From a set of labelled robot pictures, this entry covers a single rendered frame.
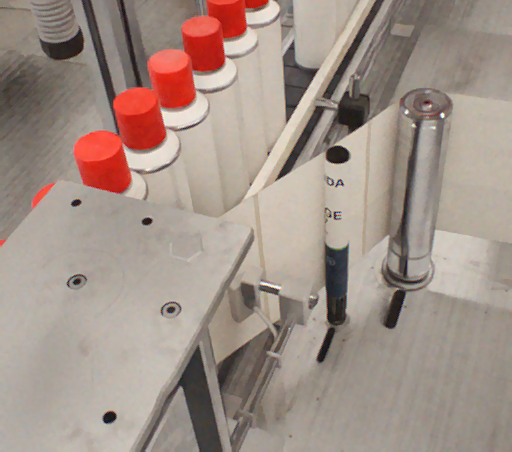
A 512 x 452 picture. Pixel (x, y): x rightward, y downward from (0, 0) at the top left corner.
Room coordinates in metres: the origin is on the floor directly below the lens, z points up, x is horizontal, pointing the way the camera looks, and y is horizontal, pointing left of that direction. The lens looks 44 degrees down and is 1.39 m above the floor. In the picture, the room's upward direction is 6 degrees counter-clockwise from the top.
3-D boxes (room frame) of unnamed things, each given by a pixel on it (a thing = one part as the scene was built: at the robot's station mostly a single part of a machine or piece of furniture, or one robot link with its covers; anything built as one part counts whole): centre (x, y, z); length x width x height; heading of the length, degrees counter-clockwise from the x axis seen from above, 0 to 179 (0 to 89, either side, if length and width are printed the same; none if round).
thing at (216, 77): (0.52, 0.03, 0.98); 0.05 x 0.05 x 0.20
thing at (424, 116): (0.41, -0.13, 0.97); 0.05 x 0.05 x 0.19
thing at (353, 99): (0.62, -0.12, 0.89); 0.03 x 0.03 x 0.12; 64
